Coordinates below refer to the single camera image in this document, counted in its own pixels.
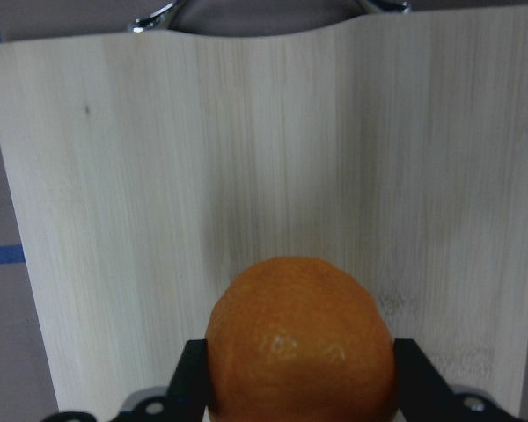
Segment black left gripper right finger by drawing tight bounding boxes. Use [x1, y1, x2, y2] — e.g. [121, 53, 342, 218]
[393, 338, 457, 421]

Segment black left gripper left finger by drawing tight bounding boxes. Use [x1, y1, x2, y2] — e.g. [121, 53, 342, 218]
[166, 339, 211, 422]

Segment orange fruit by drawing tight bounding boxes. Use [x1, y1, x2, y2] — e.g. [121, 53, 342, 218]
[205, 257, 398, 421]

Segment bamboo cutting board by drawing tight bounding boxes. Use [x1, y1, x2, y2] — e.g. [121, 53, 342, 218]
[0, 6, 528, 420]

